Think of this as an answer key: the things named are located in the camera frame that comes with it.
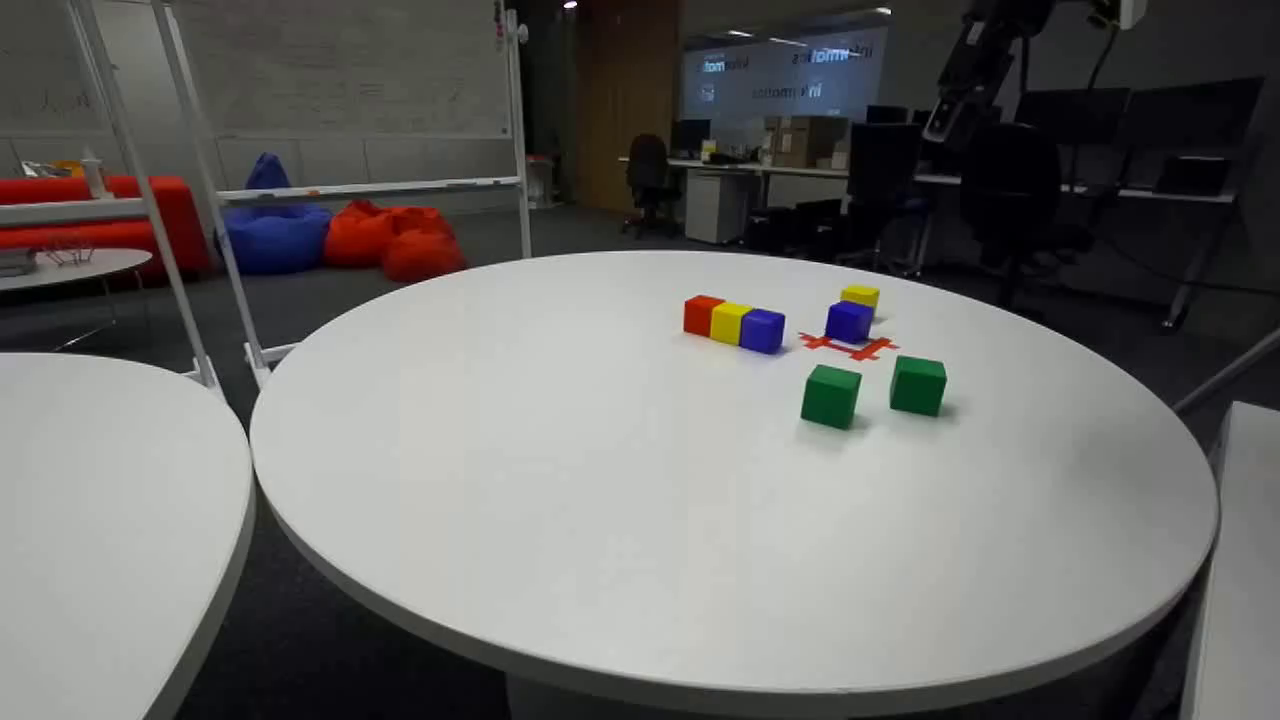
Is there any red sofa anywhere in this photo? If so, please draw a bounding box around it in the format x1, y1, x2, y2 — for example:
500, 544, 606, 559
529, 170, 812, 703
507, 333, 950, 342
0, 170, 219, 285

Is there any white round side table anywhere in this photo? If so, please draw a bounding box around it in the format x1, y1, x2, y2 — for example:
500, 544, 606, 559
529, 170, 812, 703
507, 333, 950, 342
0, 346, 260, 720

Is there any whiteboard on white stand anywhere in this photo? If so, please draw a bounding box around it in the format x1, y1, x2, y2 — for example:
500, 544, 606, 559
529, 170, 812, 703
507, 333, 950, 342
0, 0, 223, 392
157, 0, 535, 392

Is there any blue cube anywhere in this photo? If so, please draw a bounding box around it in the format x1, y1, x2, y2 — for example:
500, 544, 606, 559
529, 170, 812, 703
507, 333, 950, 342
820, 301, 882, 346
739, 303, 794, 360

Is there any green cube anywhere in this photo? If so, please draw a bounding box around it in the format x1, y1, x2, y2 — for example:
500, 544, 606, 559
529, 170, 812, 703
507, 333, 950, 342
795, 360, 863, 433
890, 353, 953, 418

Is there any grey slanted metal bar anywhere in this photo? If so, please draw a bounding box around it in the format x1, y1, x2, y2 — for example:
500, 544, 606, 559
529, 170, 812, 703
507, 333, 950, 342
1173, 321, 1280, 417

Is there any brown wooden pillar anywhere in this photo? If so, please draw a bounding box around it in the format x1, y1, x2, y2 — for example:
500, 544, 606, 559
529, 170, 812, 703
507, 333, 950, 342
573, 0, 688, 218

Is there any orange bean bag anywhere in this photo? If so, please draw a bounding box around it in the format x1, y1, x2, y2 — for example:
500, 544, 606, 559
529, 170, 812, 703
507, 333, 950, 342
321, 195, 406, 272
379, 205, 473, 286

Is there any grey desk with metal legs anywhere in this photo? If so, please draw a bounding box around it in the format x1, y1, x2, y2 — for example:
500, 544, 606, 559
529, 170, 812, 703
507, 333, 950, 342
915, 168, 1265, 337

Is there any blue bean bag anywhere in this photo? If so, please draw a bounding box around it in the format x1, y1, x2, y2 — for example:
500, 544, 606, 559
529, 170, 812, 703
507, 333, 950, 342
219, 151, 337, 280

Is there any red cube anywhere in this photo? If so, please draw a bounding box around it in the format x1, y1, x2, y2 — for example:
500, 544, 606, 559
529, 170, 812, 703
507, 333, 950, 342
681, 290, 730, 341

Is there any small round white table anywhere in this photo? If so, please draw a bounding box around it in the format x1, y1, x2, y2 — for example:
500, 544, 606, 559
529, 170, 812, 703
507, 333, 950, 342
0, 242, 160, 294

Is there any black partition screen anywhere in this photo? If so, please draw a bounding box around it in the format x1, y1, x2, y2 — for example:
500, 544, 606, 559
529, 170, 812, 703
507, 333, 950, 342
1018, 75, 1270, 195

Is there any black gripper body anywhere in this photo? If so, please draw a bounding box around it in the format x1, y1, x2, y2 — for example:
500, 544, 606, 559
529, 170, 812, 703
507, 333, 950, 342
953, 0, 1061, 103

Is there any white office desk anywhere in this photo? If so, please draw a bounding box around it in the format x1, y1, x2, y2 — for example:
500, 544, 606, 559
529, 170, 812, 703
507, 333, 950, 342
665, 156, 856, 247

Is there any red tape cross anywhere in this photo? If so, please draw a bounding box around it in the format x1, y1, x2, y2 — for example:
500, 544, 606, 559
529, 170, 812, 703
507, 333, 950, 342
795, 326, 900, 364

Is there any black computer monitor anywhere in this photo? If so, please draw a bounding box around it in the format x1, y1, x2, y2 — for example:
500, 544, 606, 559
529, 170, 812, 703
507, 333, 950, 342
668, 115, 716, 158

